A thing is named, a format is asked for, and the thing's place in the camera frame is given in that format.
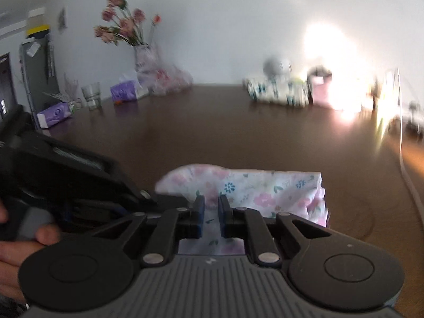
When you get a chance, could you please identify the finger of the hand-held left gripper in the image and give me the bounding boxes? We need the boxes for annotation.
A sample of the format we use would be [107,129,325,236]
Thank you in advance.
[64,194,195,232]

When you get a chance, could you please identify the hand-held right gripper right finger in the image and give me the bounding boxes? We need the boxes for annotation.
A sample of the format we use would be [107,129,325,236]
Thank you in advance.
[217,195,332,267]

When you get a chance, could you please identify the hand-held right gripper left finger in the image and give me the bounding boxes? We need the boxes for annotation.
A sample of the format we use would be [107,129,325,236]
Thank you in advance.
[94,195,205,267]

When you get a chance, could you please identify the pink floral garment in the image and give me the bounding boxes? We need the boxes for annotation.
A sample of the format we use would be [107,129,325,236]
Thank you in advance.
[155,163,329,255]

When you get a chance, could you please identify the person's left hand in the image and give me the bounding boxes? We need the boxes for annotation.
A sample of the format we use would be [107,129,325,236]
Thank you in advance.
[0,200,62,303]

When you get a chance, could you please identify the purple tissue pack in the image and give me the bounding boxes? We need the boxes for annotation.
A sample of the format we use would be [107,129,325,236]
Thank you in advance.
[110,74,139,104]
[36,101,72,129]

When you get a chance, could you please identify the clear glass cup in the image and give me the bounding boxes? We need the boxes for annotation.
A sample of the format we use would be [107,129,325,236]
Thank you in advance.
[81,82,103,111]

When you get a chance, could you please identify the dried flower bunch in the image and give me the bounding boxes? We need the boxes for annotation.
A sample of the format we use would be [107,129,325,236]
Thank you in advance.
[42,72,83,111]

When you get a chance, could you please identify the grey cabinet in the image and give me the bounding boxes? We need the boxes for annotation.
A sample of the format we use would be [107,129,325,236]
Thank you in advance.
[19,34,63,121]

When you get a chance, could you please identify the dark door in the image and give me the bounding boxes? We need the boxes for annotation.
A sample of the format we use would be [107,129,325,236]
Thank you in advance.
[0,53,19,121]

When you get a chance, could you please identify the folded cream cloth green flowers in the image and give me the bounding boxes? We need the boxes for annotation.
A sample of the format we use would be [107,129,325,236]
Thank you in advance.
[243,77,310,108]

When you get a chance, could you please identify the clear patterned vase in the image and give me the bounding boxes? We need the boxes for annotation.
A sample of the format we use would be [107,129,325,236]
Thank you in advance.
[133,43,160,80]

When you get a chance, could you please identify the clear plastic bag red print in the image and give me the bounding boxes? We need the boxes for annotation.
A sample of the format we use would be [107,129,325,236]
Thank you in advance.
[137,66,194,96]

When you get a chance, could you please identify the yellow white box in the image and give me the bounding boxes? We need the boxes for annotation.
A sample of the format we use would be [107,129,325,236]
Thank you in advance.
[26,7,50,37]

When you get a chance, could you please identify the white round speaker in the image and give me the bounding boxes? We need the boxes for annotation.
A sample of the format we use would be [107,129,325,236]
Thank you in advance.
[263,57,292,79]

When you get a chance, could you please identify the small grey box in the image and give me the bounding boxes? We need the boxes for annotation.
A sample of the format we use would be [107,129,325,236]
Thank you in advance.
[307,66,333,107]

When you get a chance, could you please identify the pink artificial flowers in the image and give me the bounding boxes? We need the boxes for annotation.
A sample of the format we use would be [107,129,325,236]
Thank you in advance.
[94,0,162,47]

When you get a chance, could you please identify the thick white charging cable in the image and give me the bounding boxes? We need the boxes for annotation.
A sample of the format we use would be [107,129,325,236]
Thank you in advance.
[396,68,424,209]

